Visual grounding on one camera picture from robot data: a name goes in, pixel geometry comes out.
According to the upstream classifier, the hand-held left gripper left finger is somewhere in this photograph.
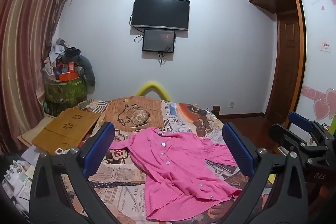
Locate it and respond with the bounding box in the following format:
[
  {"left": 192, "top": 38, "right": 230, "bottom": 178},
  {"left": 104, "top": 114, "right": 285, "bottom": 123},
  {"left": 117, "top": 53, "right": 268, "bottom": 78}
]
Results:
[{"left": 29, "top": 122, "right": 124, "bottom": 224}]

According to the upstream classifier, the yellow foam tube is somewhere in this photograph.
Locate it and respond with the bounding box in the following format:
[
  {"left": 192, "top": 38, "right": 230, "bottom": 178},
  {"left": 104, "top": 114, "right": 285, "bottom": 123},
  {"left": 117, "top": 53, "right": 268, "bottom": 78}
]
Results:
[{"left": 136, "top": 81, "right": 171, "bottom": 102}]

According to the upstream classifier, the newspaper print bed blanket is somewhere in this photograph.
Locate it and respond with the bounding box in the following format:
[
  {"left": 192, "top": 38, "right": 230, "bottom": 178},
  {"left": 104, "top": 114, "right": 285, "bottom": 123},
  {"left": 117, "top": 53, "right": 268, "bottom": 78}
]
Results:
[{"left": 60, "top": 98, "right": 279, "bottom": 224}]

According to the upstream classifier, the green fabric storage box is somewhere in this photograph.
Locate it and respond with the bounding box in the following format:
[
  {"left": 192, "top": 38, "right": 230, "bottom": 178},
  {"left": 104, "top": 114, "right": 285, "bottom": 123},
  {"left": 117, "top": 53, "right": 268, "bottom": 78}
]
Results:
[{"left": 43, "top": 77, "right": 88, "bottom": 117}]

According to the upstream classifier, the small black wall monitor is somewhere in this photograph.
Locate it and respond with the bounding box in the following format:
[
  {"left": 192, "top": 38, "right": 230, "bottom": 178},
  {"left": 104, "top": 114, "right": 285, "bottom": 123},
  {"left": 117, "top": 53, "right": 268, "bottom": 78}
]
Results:
[{"left": 142, "top": 29, "right": 176, "bottom": 53}]

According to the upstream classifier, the striped pillow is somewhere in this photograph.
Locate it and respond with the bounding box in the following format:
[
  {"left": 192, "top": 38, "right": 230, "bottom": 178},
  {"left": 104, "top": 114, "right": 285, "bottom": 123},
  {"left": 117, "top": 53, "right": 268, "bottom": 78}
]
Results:
[{"left": 79, "top": 100, "right": 109, "bottom": 112}]

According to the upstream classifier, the pile of clothes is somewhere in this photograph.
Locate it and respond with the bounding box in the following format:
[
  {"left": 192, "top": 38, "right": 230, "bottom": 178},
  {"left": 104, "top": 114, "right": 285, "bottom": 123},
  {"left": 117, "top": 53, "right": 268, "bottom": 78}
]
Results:
[{"left": 43, "top": 38, "right": 82, "bottom": 75}]

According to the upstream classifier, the bamboo lap table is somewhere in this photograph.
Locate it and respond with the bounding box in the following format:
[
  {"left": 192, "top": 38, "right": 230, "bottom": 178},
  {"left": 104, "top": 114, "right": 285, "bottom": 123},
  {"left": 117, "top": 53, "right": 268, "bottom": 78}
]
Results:
[{"left": 31, "top": 108, "right": 101, "bottom": 155}]

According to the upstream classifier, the pink knit cardigan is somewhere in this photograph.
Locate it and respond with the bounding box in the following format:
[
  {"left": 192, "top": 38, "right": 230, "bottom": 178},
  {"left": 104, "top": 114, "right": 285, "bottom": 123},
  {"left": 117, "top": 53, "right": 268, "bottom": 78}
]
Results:
[{"left": 109, "top": 127, "right": 243, "bottom": 222}]

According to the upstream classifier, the pile of papers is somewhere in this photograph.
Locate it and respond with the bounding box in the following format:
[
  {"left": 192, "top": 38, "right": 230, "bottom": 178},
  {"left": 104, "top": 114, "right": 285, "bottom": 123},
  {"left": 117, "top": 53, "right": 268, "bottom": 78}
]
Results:
[{"left": 1, "top": 145, "right": 40, "bottom": 216}]

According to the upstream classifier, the striped red beige curtain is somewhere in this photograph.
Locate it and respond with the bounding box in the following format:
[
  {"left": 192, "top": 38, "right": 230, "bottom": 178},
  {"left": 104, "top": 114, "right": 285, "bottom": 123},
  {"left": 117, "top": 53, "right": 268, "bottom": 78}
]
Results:
[{"left": 0, "top": 0, "right": 75, "bottom": 153}]

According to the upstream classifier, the orange box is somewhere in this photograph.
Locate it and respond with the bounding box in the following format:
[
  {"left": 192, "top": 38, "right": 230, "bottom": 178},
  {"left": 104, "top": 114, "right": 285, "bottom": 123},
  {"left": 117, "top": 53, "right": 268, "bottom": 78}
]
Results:
[{"left": 58, "top": 72, "right": 79, "bottom": 82}]

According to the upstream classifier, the pale side table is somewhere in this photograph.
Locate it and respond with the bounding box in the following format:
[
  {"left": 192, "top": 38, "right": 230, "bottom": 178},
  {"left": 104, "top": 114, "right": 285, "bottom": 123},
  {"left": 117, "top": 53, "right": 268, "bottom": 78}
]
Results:
[{"left": 17, "top": 115, "right": 55, "bottom": 153}]

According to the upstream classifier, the black wall television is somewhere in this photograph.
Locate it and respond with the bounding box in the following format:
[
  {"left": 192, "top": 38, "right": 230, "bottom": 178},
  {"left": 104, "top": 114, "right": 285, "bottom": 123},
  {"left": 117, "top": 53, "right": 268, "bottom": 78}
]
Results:
[{"left": 131, "top": 0, "right": 190, "bottom": 31}]

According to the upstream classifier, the white heart print wardrobe door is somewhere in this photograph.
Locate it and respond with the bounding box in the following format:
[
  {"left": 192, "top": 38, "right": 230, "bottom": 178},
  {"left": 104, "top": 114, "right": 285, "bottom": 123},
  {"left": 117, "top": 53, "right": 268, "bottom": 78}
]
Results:
[{"left": 297, "top": 0, "right": 336, "bottom": 146}]

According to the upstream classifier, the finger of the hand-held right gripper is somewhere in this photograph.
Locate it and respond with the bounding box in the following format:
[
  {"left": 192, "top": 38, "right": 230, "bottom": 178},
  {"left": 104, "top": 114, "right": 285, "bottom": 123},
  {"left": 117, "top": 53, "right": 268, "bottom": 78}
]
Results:
[
  {"left": 268, "top": 124, "right": 315, "bottom": 159},
  {"left": 287, "top": 112, "right": 330, "bottom": 135}
]

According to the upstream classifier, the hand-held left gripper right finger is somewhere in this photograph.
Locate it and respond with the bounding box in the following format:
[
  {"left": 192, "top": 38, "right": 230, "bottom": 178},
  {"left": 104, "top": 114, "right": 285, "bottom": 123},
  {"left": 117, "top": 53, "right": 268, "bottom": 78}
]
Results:
[{"left": 222, "top": 122, "right": 309, "bottom": 224}]

